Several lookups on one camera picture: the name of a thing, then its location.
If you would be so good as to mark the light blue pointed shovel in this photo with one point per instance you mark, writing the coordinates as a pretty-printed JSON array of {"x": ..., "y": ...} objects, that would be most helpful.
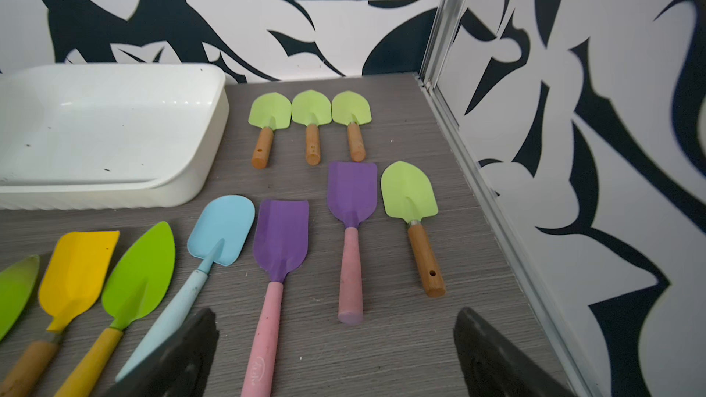
[{"x": 217, "y": 238}]

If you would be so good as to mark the green shovel brown wooden handle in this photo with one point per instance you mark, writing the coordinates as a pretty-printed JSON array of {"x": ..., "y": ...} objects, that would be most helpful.
[{"x": 269, "y": 112}]

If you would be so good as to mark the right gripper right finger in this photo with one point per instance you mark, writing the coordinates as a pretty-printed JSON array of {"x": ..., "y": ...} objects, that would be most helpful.
[{"x": 493, "y": 366}]

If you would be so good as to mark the green shovel yellow blue-tipped handle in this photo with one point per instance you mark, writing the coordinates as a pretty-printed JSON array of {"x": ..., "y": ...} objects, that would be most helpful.
[{"x": 136, "y": 286}]

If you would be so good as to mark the green pointed shovel yellow handle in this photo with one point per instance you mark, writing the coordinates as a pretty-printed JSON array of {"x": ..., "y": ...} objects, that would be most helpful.
[{"x": 17, "y": 284}]

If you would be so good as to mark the yellow shovel wooden handle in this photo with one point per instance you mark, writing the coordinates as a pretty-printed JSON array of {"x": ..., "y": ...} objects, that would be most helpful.
[{"x": 70, "y": 286}]

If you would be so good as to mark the white plastic storage box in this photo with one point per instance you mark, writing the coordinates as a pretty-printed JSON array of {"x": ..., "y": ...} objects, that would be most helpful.
[{"x": 109, "y": 136}]

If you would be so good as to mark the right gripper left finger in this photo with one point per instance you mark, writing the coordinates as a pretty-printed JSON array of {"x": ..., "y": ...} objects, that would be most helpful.
[{"x": 181, "y": 366}]

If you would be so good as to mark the purple shovel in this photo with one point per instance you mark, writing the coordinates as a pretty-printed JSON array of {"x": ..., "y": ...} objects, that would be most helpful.
[
  {"x": 352, "y": 199},
  {"x": 280, "y": 247}
]

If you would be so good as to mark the green square shovel wooden handle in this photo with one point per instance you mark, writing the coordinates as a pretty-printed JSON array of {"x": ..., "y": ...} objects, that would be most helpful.
[{"x": 408, "y": 195}]

